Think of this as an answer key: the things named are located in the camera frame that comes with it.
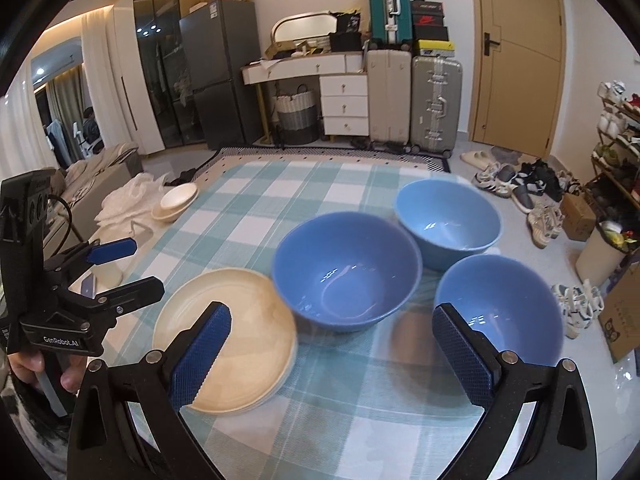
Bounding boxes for white vanity desk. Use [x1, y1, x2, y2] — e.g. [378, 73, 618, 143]
[241, 51, 371, 137]

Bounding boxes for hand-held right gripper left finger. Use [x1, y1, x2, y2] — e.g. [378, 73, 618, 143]
[67, 301, 233, 480]

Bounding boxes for yellow white shoe box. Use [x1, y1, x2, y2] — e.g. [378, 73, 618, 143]
[415, 40, 456, 57]

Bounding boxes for white curtain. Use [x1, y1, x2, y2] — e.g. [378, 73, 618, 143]
[0, 80, 51, 181]
[80, 2, 168, 158]

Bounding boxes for teal white checkered tablecloth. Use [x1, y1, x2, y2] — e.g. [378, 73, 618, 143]
[70, 156, 568, 480]

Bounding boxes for hanging light blue clothes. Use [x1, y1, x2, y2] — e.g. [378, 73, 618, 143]
[45, 120, 76, 161]

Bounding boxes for grey fridge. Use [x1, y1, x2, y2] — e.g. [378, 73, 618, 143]
[179, 0, 262, 148]

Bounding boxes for shoe rack with shoes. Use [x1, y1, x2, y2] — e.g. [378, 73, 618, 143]
[597, 80, 640, 176]

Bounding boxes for grey white woven basket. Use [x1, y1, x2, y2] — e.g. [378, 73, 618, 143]
[274, 85, 319, 145]

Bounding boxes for large printed cardboard box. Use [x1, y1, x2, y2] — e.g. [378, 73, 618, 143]
[597, 260, 640, 363]

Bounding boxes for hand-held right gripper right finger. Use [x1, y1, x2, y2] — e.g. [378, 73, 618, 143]
[432, 302, 598, 480]

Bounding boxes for person's left hand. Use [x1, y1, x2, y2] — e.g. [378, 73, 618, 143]
[7, 350, 90, 397]

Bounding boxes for brown cardboard box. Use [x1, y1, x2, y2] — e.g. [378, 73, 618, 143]
[560, 192, 598, 242]

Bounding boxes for beige wooden door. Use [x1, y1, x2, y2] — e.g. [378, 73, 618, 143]
[472, 0, 566, 158]

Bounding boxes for silver suitcase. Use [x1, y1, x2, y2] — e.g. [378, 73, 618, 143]
[410, 55, 463, 156]

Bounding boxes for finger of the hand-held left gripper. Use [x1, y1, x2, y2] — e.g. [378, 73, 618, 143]
[42, 237, 139, 282]
[49, 275, 167, 327]

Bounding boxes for white trash bin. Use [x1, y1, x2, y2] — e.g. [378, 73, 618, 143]
[575, 220, 633, 288]

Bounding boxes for cream plate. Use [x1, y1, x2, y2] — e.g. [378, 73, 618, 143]
[190, 350, 297, 411]
[152, 268, 296, 406]
[200, 355, 299, 415]

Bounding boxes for wooden shoe rack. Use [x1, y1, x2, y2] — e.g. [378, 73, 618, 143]
[590, 95, 640, 221]

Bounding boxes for oval vanity mirror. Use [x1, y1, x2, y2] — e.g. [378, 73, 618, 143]
[270, 8, 338, 43]

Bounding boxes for teal suitcase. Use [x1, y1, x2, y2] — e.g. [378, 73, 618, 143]
[367, 0, 413, 50]

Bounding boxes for black white striped rug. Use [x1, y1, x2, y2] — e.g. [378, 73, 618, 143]
[192, 147, 451, 183]

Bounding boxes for group of scattered shoes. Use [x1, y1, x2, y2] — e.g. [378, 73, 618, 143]
[460, 147, 583, 251]

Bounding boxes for white sneaker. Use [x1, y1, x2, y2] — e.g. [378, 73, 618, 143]
[550, 282, 583, 340]
[575, 280, 607, 321]

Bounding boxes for black glass cabinet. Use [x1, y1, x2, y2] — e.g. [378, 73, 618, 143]
[132, 0, 211, 153]

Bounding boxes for grey sofa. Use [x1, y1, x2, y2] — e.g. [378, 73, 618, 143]
[47, 142, 143, 241]

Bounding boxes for black cable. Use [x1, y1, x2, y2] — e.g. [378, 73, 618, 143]
[47, 195, 83, 256]

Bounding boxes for beige suitcase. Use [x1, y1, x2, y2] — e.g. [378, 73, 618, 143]
[366, 49, 413, 143]

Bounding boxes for white plastic bag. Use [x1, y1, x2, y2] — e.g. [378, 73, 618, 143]
[95, 172, 173, 233]

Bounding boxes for blue bowl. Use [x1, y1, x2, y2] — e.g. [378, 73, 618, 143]
[395, 178, 502, 272]
[271, 211, 423, 333]
[435, 254, 564, 368]

